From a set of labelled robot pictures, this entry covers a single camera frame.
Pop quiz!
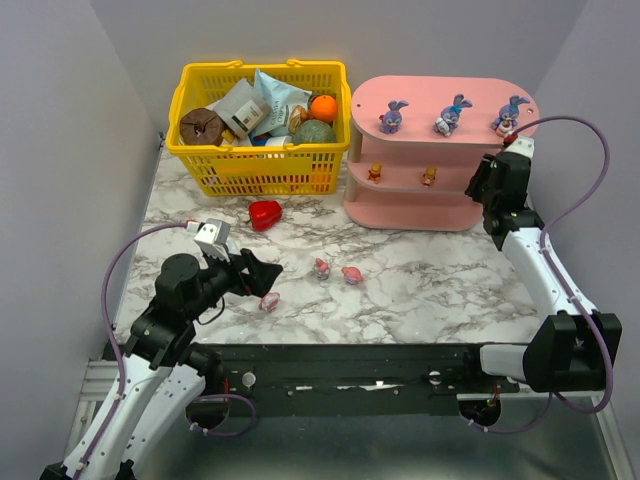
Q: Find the pink white toy figure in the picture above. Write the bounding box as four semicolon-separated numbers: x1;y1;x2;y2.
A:
259;292;281;312

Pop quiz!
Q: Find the orange bear toy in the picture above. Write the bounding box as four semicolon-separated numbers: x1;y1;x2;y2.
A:
421;166;437;188
367;163;382;184

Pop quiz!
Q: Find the pink bunny toy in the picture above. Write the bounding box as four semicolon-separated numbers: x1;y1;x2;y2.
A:
314;258;331;280

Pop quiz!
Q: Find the purple bunny toy with cake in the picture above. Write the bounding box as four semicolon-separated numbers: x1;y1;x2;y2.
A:
491;95;531;138

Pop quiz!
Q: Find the purple bunny toy blue bow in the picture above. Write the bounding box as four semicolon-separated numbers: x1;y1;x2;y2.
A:
433;94;473;137

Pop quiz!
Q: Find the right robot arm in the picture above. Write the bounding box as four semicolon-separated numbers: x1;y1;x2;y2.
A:
243;203;621;393

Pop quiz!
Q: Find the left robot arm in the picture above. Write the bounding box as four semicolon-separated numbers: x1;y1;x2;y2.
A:
41;249;283;479

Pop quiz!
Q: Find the pink three-tier shelf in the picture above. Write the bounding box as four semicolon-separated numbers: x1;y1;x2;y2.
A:
344;75;539;232

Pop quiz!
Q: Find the yellow plastic shopping basket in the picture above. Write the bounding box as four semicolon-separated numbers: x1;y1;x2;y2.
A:
165;59;351;197

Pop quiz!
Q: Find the green toy melon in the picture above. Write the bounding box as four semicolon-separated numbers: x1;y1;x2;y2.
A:
292;119;337;145

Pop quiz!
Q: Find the grey paper pouch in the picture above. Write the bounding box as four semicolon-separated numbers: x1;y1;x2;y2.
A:
213;78;270;139

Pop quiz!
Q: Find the light blue cassava chips bag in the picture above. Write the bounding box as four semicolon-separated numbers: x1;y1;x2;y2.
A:
253;69;312;137

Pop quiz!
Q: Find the orange toy fruit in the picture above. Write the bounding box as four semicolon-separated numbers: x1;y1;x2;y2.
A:
309;95;339;123

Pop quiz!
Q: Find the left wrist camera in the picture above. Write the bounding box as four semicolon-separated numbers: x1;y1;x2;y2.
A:
186;219;240;262

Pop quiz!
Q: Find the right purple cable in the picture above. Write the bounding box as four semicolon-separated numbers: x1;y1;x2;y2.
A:
469;115;617;434

